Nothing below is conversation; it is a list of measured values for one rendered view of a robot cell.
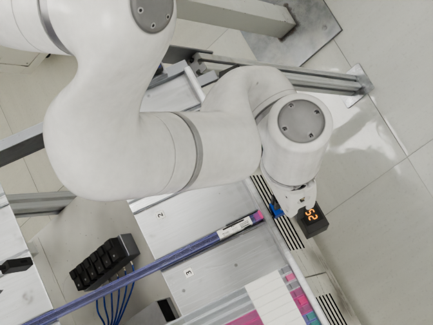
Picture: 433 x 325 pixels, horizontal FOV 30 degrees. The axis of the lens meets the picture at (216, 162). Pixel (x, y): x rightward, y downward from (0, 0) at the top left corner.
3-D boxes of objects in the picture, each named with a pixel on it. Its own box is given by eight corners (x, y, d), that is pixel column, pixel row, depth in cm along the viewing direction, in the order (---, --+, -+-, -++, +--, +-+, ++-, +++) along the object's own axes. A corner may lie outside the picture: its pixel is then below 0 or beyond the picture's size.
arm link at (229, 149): (96, 95, 94) (248, 95, 118) (160, 209, 89) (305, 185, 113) (140, 44, 89) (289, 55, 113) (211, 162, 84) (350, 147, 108)
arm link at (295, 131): (248, 142, 115) (281, 196, 113) (252, 102, 103) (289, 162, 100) (298, 116, 117) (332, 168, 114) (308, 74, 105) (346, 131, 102)
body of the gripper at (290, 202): (330, 182, 116) (321, 206, 126) (296, 123, 119) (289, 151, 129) (284, 204, 114) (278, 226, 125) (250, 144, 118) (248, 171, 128)
